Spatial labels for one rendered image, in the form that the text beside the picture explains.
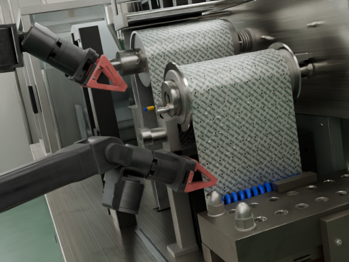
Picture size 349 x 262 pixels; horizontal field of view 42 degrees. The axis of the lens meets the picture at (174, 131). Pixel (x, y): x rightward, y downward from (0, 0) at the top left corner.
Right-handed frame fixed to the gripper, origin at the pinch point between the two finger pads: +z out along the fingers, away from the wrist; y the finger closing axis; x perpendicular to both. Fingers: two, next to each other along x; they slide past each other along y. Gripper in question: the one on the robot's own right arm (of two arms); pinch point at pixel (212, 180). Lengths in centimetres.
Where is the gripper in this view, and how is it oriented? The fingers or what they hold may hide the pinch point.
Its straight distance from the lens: 94.7
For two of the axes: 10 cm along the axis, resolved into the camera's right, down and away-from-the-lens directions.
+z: 9.0, 2.6, 3.6
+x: 2.8, -9.6, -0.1
